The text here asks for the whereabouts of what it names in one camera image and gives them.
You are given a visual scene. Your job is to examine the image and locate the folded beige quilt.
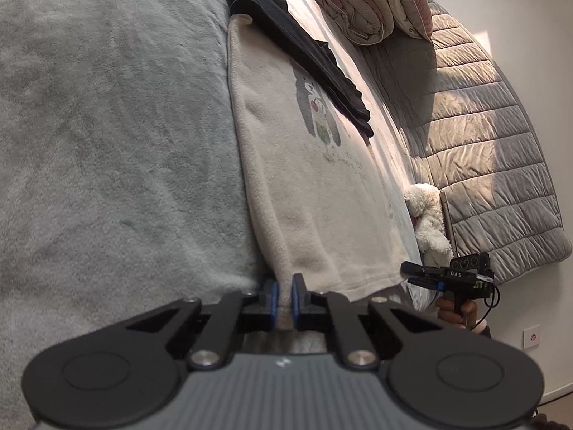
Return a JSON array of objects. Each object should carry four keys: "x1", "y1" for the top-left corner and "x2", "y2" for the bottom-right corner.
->
[{"x1": 295, "y1": 0, "x2": 395, "y2": 47}]

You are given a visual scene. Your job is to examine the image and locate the white pillow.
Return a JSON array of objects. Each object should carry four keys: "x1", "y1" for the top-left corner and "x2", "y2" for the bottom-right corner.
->
[{"x1": 380, "y1": 0, "x2": 424, "y2": 39}]

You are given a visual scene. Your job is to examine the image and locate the black cable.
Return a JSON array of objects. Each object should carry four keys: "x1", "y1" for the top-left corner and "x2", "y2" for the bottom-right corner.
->
[{"x1": 468, "y1": 284, "x2": 501, "y2": 330}]

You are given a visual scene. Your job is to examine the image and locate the cream sweatshirt with black sleeves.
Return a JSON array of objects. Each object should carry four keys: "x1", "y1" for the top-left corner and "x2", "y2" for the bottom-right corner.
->
[{"x1": 221, "y1": 0, "x2": 419, "y2": 354}]

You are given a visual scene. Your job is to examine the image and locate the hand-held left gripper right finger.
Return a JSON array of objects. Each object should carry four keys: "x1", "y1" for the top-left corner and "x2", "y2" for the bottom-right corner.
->
[{"x1": 291, "y1": 273, "x2": 442, "y2": 368}]

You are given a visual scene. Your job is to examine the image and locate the grey bed sheet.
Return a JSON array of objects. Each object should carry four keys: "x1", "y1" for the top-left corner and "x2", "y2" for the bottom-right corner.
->
[{"x1": 0, "y1": 0, "x2": 444, "y2": 426}]

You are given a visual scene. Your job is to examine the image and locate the grey quilted headboard cover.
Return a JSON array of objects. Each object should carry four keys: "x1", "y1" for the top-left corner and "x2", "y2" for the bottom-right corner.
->
[{"x1": 358, "y1": 0, "x2": 573, "y2": 286}]

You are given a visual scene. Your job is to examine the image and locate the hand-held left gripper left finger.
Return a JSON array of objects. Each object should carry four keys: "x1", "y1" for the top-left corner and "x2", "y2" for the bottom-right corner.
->
[{"x1": 119, "y1": 278, "x2": 280, "y2": 368}]

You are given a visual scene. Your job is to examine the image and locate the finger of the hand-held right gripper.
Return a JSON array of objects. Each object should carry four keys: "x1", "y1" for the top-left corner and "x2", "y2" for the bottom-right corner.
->
[
  {"x1": 400, "y1": 262, "x2": 445, "y2": 278},
  {"x1": 407, "y1": 277, "x2": 445, "y2": 291}
]

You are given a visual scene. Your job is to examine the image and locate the person's right forearm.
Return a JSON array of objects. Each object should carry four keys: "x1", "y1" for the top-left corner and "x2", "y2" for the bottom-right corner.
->
[{"x1": 468, "y1": 320, "x2": 493, "y2": 340}]

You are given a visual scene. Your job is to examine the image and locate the white plush toy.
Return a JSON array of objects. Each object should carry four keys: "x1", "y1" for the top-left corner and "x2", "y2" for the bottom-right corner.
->
[{"x1": 403, "y1": 183, "x2": 454, "y2": 268}]

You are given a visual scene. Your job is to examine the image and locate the person's right hand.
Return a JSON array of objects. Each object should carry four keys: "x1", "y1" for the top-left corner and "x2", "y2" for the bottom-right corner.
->
[{"x1": 436, "y1": 298, "x2": 478, "y2": 328}]

